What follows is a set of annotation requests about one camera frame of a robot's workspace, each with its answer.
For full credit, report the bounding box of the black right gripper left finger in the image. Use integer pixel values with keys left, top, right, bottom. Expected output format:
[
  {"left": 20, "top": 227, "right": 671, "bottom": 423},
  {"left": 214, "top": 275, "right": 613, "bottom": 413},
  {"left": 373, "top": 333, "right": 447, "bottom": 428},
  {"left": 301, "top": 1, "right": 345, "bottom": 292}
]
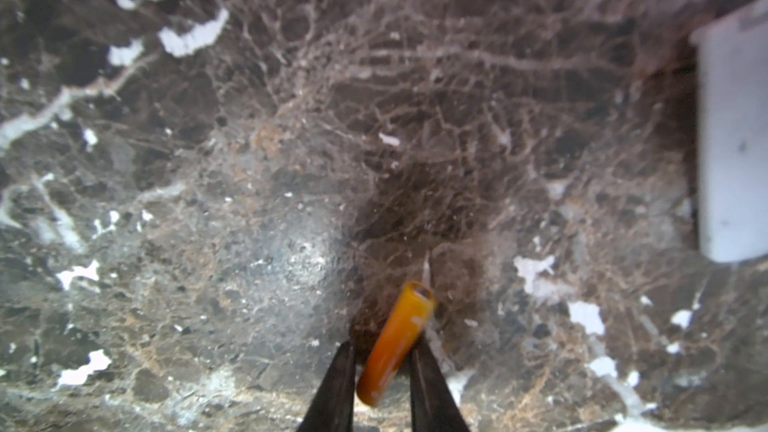
[{"left": 297, "top": 341, "right": 356, "bottom": 432}]

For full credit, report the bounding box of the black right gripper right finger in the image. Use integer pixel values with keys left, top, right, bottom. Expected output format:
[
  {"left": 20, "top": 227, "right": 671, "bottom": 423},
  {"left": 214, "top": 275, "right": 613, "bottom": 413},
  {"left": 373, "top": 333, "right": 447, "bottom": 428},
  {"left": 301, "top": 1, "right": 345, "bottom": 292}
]
[{"left": 409, "top": 338, "right": 470, "bottom": 432}]

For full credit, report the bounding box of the orange battery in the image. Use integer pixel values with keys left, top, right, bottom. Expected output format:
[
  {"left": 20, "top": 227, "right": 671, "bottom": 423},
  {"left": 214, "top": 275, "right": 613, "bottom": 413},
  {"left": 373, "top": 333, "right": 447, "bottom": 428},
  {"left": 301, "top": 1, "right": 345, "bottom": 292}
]
[{"left": 356, "top": 281, "right": 437, "bottom": 407}]

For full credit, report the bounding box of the white battery cover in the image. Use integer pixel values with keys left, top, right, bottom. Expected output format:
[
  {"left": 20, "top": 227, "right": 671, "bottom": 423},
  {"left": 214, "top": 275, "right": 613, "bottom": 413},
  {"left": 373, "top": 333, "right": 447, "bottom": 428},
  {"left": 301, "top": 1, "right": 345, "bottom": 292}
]
[{"left": 691, "top": 0, "right": 767, "bottom": 263}]

